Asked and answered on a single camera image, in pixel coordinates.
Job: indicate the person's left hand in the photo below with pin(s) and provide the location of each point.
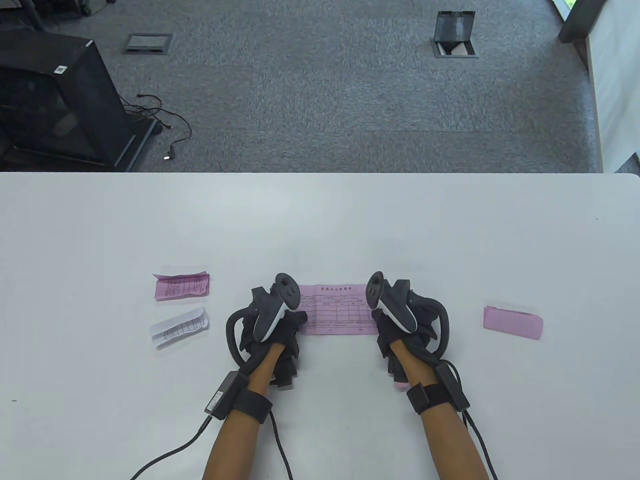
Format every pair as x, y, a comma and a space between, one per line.
294, 324

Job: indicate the person's right hand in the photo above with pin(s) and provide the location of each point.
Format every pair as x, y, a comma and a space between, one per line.
426, 320

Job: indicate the pink paper invoice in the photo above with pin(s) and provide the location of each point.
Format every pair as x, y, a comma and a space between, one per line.
181, 286
340, 310
512, 323

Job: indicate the white paper invoice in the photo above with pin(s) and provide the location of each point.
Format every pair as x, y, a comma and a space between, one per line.
179, 327

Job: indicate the person's right forearm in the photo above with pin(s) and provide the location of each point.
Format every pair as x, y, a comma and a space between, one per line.
445, 442

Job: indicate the person's left forearm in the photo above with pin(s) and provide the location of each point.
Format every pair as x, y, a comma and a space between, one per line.
235, 445

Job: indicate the black wrist box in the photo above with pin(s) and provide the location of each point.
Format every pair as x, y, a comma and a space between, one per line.
452, 387

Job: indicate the black labelled power pack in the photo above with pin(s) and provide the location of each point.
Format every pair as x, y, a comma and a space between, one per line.
225, 395

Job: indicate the open grey floor box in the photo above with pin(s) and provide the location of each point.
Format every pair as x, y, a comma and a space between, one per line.
454, 27

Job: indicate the white partition panel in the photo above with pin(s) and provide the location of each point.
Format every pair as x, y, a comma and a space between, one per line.
617, 90

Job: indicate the black cabinet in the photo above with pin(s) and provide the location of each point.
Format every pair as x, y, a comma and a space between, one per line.
75, 100

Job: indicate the closed grey floor box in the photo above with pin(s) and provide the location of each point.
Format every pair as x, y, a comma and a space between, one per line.
148, 43

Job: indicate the dark grey pillar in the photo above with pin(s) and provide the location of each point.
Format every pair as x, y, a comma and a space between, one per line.
575, 22

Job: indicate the black caster wheel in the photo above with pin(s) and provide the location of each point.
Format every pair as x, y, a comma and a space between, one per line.
85, 7

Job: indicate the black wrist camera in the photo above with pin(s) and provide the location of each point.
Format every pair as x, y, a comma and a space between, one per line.
286, 372
397, 372

